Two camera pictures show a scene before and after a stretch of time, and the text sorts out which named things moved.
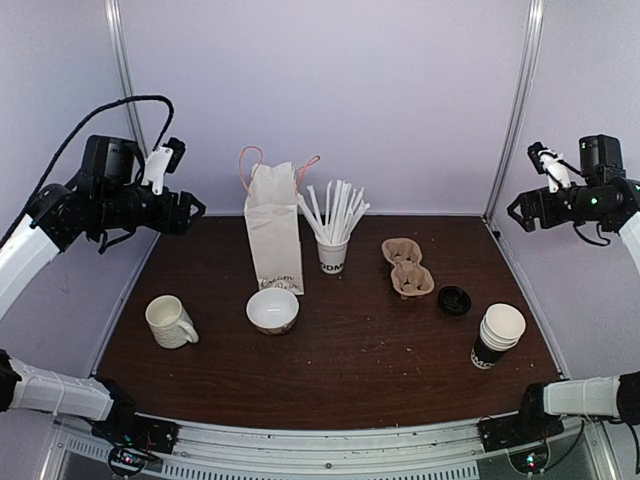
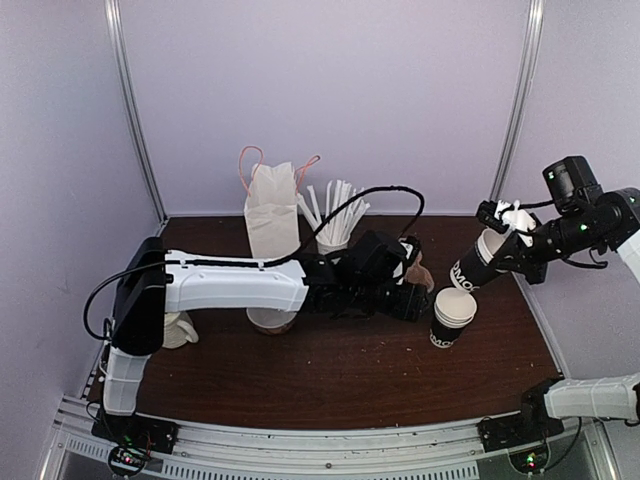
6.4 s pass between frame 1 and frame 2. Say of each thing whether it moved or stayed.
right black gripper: moved
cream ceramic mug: stayed
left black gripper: moved
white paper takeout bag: stayed
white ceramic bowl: stayed
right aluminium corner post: stayed
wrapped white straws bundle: stayed
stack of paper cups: moved
